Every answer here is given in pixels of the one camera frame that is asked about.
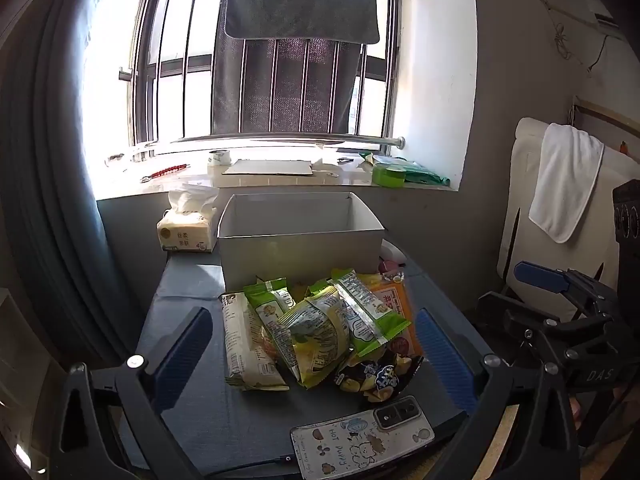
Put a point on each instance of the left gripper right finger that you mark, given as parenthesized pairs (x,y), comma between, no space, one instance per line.
(480,391)

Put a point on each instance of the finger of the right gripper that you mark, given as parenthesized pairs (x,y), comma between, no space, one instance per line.
(541,277)

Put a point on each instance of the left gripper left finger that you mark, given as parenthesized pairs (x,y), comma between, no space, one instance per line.
(149,385)

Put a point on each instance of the black yellow chip bag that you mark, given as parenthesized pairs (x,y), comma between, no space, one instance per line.
(378,377)

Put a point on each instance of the white long snack pack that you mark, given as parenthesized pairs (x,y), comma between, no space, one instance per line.
(250,366)

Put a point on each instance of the orange cheese snack pack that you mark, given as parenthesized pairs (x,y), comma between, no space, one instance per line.
(391,290)

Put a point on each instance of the green white cracker pack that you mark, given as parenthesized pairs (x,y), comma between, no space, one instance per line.
(372,323)

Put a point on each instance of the yellow green chip bag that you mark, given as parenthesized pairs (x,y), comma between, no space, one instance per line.
(319,333)

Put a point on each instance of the green seaweed snack pack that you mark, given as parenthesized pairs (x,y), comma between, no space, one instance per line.
(271,300)

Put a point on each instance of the white towel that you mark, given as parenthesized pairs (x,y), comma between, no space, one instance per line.
(569,165)

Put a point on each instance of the smartphone with cartoon case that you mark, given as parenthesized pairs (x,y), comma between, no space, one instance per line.
(359,443)

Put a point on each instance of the tissue paper pack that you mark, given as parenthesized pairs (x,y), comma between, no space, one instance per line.
(188,224)

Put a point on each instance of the green wipes pack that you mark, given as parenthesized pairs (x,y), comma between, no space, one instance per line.
(415,173)

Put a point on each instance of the green round tin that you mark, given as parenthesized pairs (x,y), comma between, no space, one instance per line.
(388,176)

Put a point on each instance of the white cardboard storage box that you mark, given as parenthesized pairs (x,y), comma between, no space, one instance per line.
(298,236)

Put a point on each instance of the grey cardboard sheet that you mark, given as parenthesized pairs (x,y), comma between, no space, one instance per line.
(297,168)

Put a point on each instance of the dark hanging towel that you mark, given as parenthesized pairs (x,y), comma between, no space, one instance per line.
(288,66)

